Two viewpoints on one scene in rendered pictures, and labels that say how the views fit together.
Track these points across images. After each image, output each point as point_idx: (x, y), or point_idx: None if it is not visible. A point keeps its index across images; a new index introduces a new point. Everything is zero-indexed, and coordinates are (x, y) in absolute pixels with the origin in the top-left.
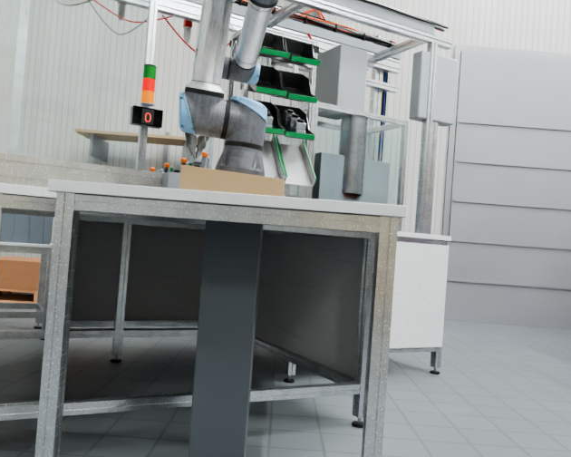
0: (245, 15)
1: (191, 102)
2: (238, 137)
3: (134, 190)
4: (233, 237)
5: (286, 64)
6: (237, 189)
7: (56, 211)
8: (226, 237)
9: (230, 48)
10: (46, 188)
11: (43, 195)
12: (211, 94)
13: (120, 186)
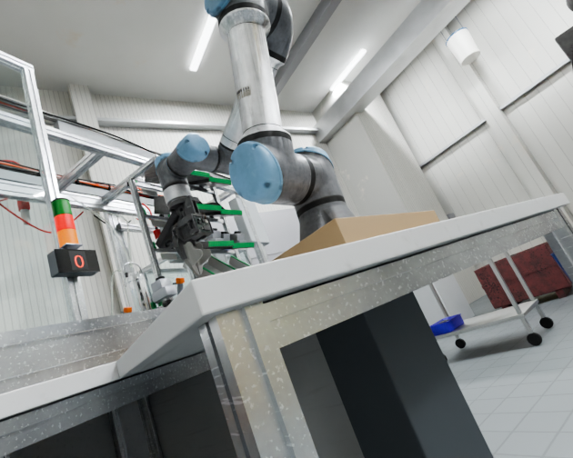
0: None
1: (272, 149)
2: (329, 191)
3: (379, 247)
4: (397, 316)
5: None
6: None
7: (239, 377)
8: (391, 320)
9: (130, 188)
10: None
11: None
12: (289, 138)
13: (355, 244)
